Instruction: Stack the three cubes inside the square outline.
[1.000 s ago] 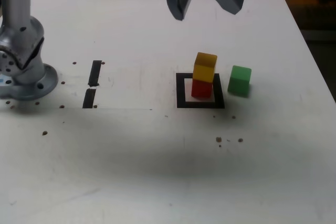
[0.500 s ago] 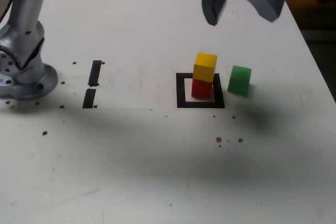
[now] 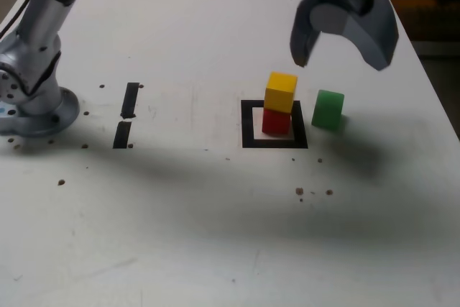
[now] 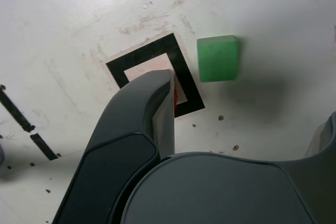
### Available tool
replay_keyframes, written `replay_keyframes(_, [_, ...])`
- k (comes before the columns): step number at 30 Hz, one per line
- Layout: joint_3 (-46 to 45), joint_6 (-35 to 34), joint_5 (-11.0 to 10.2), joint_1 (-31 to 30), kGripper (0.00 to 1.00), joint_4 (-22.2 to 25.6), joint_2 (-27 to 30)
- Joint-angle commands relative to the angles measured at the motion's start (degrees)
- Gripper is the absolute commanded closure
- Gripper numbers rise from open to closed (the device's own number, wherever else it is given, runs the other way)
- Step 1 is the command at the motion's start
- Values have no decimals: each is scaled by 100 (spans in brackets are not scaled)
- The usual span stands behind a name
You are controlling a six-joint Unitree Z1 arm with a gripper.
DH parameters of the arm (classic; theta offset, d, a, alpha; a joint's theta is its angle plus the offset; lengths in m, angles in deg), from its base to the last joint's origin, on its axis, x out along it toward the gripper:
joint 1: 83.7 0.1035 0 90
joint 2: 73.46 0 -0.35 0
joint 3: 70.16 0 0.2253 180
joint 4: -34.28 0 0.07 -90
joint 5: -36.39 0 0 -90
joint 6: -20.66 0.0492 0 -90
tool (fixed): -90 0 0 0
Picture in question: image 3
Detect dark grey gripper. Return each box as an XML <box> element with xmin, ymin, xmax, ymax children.
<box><xmin>289</xmin><ymin>0</ymin><xmax>400</xmax><ymax>72</ymax></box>

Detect green cube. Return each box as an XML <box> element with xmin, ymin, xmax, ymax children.
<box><xmin>310</xmin><ymin>89</ymin><xmax>345</xmax><ymax>130</ymax></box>

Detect yellow cube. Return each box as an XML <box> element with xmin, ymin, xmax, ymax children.
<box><xmin>264</xmin><ymin>71</ymin><xmax>299</xmax><ymax>114</ymax></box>

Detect red cube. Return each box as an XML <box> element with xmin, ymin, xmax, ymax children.
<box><xmin>261</xmin><ymin>108</ymin><xmax>291</xmax><ymax>136</ymax></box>

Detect black tape square outline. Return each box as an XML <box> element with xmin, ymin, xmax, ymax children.
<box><xmin>240</xmin><ymin>99</ymin><xmax>310</xmax><ymax>150</ymax></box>

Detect black tape strip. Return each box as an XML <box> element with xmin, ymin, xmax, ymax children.
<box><xmin>112</xmin><ymin>82</ymin><xmax>140</xmax><ymax>150</ymax></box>

